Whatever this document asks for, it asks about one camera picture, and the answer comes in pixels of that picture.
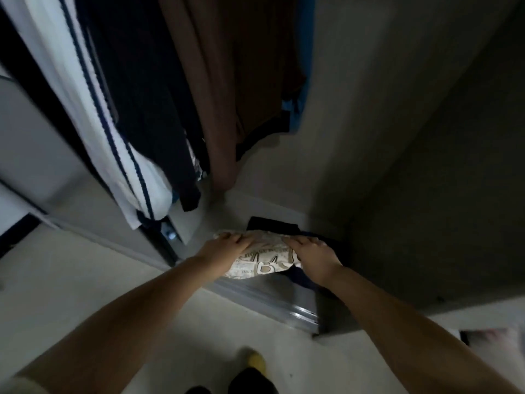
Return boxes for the white bed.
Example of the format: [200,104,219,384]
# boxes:
[459,324,525,392]

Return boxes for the person's black trousers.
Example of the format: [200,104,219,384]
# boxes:
[184,367,280,394]

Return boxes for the person's right hand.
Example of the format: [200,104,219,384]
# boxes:
[284,235,344,289]

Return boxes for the person's left forearm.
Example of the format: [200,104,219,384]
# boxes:
[16,258,221,394]

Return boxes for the grey wardrobe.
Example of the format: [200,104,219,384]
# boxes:
[0,0,525,335]

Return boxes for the blue garment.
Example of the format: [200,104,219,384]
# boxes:
[281,0,318,133]

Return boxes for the yellow slipper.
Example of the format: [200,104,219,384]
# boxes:
[246,350,270,376]

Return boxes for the person's left hand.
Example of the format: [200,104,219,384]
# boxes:
[195,232,257,281]

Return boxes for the person's right forearm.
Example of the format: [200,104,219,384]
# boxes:
[322,266,523,394]

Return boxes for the white navy striped jacket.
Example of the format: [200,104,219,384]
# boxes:
[0,0,175,231]

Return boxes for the black garment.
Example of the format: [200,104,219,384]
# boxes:
[74,0,206,212]

